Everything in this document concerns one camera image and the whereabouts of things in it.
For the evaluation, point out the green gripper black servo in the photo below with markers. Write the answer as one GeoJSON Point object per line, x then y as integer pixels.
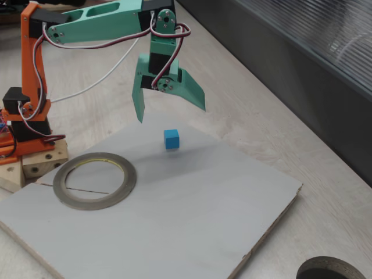
{"type": "Point", "coordinates": [144, 67]}

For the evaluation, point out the blue cube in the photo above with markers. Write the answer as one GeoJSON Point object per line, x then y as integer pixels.
{"type": "Point", "coordinates": [171, 139]}

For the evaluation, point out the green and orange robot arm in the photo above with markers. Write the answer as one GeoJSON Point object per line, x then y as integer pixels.
{"type": "Point", "coordinates": [96, 27]}

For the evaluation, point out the wooden block under arm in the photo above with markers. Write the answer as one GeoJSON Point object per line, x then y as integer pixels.
{"type": "Point", "coordinates": [43, 162]}

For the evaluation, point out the white laminated chipboard panel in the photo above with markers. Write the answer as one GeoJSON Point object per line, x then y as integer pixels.
{"type": "Point", "coordinates": [203, 203]}

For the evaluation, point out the ribbed translucent desk partition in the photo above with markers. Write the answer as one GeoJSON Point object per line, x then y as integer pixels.
{"type": "Point", "coordinates": [319, 72]}

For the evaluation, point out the red controller circuit board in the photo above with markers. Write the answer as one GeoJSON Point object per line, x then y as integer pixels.
{"type": "Point", "coordinates": [2, 120]}

